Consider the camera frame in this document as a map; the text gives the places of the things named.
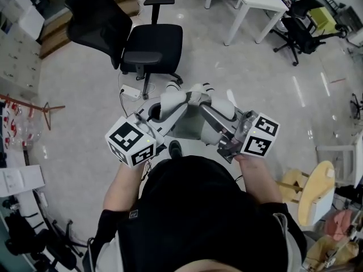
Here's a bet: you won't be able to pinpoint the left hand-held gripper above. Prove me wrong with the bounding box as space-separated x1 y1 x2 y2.
104 98 188 169

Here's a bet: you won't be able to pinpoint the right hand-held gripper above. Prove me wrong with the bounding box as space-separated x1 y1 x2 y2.
199 102 281 163

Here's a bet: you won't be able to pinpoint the person's right forearm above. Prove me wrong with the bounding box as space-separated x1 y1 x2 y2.
235 154 284 204

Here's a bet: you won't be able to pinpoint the person's left forearm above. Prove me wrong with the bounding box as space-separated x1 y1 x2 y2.
103 160 149 213

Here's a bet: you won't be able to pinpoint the black mesh office chair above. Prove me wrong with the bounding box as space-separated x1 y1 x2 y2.
272 0 349 67

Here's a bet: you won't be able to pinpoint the tan paper bag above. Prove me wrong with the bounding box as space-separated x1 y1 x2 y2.
303 235 360 272

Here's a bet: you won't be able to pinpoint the black swivel chair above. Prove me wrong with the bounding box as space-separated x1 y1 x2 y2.
5 211 87 272

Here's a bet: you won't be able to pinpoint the person's black shoe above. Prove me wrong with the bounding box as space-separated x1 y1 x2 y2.
168 139 184 159

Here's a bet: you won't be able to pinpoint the white power strip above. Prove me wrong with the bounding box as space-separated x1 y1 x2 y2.
120 84 142 101

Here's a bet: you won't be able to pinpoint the person's black shirt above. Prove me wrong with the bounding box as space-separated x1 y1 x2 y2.
82 155 307 272

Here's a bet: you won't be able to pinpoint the round wooden table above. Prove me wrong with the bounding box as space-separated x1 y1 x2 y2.
276 160 336 227

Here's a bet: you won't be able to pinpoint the orange metal rack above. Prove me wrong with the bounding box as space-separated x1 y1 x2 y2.
0 93 66 131

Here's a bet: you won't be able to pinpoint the wooden steps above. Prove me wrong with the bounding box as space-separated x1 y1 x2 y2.
38 0 140 60

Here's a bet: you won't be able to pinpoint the yellow box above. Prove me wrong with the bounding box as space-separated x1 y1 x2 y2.
309 6 337 35

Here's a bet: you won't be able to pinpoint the clear plastic bags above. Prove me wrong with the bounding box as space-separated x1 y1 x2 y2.
0 100 44 151

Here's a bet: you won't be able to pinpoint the white flat box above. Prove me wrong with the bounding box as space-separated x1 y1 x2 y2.
0 164 46 198

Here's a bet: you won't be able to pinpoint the pink cloth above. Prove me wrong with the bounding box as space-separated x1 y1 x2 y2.
324 209 354 241

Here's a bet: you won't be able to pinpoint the white cabinet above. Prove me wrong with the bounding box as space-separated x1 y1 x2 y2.
0 24 42 96

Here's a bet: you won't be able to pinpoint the white frame chair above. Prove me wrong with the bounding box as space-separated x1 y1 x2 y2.
316 133 363 187

